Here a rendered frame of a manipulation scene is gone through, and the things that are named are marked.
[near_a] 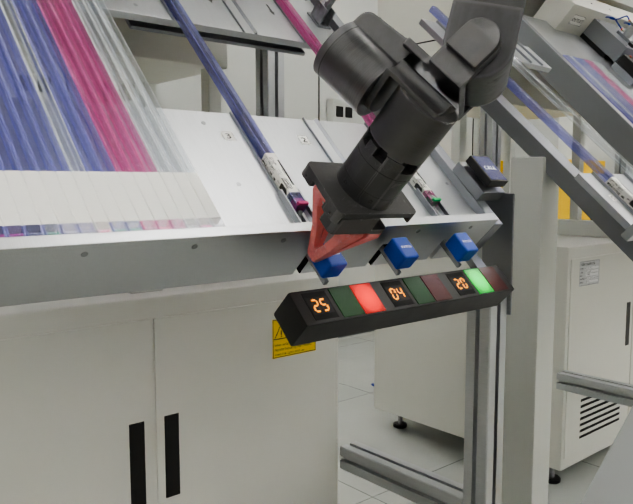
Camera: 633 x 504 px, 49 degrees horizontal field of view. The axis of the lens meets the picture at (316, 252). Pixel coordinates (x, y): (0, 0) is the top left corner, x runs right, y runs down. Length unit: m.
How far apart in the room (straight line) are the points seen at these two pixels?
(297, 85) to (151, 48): 1.95
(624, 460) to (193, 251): 0.38
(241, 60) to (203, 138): 2.33
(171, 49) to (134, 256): 0.81
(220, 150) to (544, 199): 0.63
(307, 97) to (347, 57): 2.69
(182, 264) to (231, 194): 0.11
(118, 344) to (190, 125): 0.33
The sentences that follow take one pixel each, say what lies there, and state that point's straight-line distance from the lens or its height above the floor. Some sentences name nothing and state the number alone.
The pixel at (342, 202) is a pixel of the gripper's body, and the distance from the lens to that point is 0.60.
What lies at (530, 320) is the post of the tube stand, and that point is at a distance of 1.23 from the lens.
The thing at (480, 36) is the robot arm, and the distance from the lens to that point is 0.58.
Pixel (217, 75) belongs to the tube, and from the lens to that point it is 0.86.
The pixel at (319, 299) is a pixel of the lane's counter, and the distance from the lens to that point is 0.67.
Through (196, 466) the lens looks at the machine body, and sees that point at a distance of 1.07.
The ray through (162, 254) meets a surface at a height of 0.71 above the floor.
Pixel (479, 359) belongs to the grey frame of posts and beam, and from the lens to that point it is 1.00.
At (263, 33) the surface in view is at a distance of 1.03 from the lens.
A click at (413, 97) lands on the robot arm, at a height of 0.84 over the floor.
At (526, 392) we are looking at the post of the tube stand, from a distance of 1.26.
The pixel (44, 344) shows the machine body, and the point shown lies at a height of 0.58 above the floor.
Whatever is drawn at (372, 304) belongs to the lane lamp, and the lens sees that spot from 0.71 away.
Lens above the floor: 0.78
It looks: 6 degrees down
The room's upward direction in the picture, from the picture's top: straight up
